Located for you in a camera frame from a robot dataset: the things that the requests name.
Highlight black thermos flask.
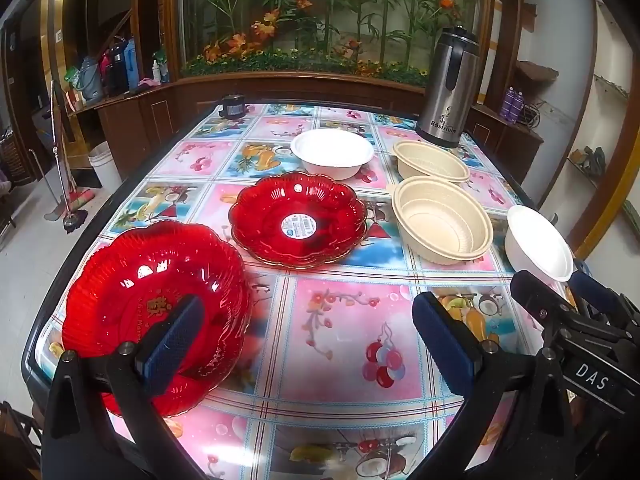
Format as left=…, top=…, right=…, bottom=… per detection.
left=107, top=44, right=129, bottom=94

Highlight white plastic bucket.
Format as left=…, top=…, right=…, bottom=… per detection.
left=88, top=140, right=123, bottom=190

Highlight wooden counter cabinet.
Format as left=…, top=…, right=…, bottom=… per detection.
left=67, top=80, right=181, bottom=161

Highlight pair of shoes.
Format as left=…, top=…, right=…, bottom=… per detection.
left=571, top=146, right=607, bottom=177

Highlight small black device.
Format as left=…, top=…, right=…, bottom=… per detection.
left=219, top=93, right=249, bottom=121

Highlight blue bottle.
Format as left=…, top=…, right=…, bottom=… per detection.
left=124, top=39, right=139, bottom=89

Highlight grey water jug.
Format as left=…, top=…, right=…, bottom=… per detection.
left=79, top=56, right=104, bottom=102

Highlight mop with long handle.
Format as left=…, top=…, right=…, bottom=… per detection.
left=49, top=80, right=91, bottom=234

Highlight purple bottles on cabinet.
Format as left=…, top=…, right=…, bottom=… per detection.
left=502, top=86, right=524, bottom=124

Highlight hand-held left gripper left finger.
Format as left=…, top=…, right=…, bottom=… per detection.
left=42, top=294, right=208, bottom=480

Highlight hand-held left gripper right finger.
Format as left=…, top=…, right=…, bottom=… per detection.
left=411, top=290, right=601, bottom=480

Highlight artificial flower display window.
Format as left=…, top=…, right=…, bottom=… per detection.
left=176, top=0, right=490, bottom=87

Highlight red plate with round sticker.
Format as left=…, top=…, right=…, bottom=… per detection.
left=228, top=170, right=369, bottom=269

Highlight white foam bowl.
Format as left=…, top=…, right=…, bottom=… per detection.
left=504, top=204, right=576, bottom=283
left=290, top=128, right=375, bottom=180

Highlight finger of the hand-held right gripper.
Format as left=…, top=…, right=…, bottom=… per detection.
left=509, top=269, right=593, bottom=333
left=569, top=259, right=628, bottom=317

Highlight stainless steel thermos jug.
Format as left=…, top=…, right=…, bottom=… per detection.
left=415, top=26, right=480, bottom=150

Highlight beige plastic bowl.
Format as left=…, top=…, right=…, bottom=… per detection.
left=391, top=175, right=495, bottom=265
left=392, top=140, right=472, bottom=184

